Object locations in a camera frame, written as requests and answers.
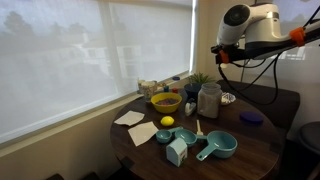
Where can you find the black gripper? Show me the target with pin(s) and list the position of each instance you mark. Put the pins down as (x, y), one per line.
(256, 53)

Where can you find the large teal measuring cup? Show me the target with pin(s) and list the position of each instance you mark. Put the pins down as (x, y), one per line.
(221, 145)

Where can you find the yellow bowl of coloured beads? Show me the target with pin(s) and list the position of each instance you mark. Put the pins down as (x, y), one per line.
(166, 108)

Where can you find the small cream plastic spatula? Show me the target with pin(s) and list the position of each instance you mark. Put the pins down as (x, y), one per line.
(199, 128)

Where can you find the dark upholstered armchair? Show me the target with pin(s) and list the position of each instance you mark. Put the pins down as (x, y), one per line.
(286, 110)

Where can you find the patterned paper cup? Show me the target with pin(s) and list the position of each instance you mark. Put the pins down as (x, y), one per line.
(148, 90)

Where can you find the small teal measuring cup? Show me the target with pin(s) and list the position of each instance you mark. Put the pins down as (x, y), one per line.
(163, 136)

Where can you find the small red block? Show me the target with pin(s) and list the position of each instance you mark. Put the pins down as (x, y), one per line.
(175, 90)

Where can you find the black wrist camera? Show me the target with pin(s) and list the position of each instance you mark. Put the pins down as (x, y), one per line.
(215, 52)

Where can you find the large white paper napkin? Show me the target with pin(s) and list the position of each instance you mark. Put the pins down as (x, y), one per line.
(142, 133)

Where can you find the yellow lemon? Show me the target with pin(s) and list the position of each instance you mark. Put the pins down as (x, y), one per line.
(167, 121)

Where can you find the dark blue jar lid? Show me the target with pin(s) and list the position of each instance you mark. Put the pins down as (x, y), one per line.
(251, 118)

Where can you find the small blue block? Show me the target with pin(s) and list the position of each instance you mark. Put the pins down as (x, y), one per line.
(166, 89)

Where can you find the small white paper napkin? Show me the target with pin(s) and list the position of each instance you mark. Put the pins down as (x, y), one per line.
(130, 118)

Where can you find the wide white roller blind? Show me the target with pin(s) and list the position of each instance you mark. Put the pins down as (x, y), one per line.
(66, 66)

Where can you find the glass jar of rice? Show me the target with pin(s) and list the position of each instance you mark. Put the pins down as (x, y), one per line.
(209, 103)

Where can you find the green spiky plant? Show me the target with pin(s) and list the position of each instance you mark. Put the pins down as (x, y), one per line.
(199, 78)

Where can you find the medium teal measuring cup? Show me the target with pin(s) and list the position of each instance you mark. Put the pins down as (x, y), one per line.
(186, 136)

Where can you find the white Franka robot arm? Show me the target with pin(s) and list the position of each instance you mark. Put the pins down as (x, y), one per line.
(260, 23)

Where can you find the teal white toy milk carton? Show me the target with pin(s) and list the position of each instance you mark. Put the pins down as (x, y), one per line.
(176, 153)

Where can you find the grey round stool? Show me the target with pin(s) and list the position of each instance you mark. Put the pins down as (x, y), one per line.
(311, 136)

